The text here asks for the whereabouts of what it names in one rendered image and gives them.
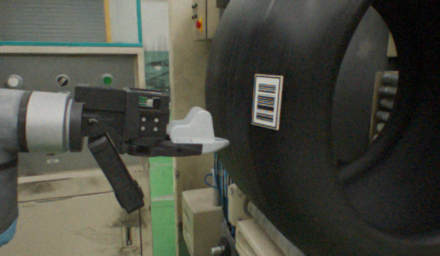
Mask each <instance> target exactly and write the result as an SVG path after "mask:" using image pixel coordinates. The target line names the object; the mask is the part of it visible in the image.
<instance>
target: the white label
mask: <svg viewBox="0 0 440 256"><path fill-rule="evenodd" d="M282 82H283V77H282V76H274V75H265V74H255V80H254V101H253V110H252V124H254V125H259V126H263V127H269V128H272V129H279V115H280V107H281V91H282Z"/></svg>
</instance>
